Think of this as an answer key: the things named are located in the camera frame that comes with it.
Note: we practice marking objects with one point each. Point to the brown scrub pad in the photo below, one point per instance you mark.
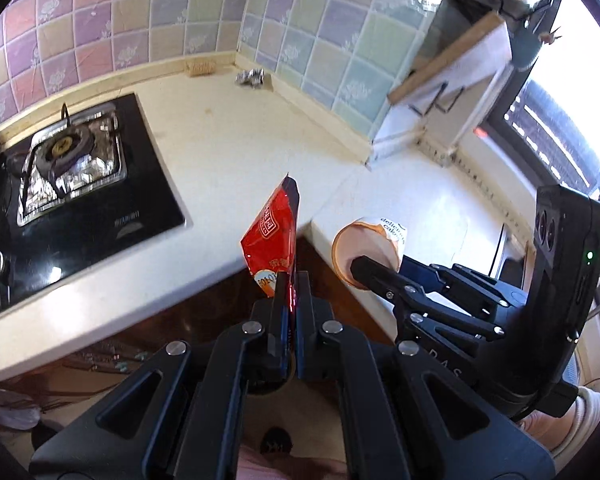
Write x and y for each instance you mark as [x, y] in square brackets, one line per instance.
[200, 67]

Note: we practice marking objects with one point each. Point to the paper cake cup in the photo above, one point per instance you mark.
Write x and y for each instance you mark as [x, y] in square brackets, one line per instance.
[365, 245]

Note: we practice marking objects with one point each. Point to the grey hanging utensil holder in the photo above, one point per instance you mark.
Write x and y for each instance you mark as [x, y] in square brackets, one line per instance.
[527, 50]

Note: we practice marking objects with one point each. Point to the wooden cutting board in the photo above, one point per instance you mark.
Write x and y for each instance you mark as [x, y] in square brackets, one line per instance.
[460, 55]

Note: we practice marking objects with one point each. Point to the foil burner liner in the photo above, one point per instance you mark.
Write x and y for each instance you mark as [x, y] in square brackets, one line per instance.
[85, 175]

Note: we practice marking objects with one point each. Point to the window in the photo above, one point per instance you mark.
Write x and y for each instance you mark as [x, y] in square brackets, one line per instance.
[570, 110]

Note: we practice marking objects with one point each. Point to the person's right forearm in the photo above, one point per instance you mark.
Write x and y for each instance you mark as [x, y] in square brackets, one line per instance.
[575, 420]

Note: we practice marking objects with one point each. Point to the black burner grate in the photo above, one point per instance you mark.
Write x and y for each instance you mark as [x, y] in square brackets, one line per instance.
[62, 150]

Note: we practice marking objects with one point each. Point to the red snack packet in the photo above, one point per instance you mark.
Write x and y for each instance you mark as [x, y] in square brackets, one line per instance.
[272, 230]

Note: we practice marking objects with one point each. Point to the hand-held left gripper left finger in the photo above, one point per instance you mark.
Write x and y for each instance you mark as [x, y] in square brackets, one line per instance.
[280, 310]

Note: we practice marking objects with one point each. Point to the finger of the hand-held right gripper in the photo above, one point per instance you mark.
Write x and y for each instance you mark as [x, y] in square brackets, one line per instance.
[417, 270]
[380, 272]

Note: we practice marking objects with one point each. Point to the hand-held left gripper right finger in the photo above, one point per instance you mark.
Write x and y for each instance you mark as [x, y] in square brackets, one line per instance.
[305, 310]

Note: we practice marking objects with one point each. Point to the person's pink trouser leg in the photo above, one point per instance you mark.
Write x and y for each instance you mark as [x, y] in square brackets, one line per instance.
[290, 467]

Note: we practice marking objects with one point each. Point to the white plastic bag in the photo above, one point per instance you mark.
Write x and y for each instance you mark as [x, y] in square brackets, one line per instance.
[7, 410]

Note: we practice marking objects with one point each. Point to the black sneaker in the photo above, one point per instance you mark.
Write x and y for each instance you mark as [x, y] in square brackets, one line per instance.
[276, 441]

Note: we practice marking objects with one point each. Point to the crumpled foil wrapper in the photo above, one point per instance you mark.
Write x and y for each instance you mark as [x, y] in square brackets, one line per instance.
[250, 78]

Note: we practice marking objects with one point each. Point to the black gas cooktop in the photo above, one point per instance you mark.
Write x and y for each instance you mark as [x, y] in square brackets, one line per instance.
[105, 230]

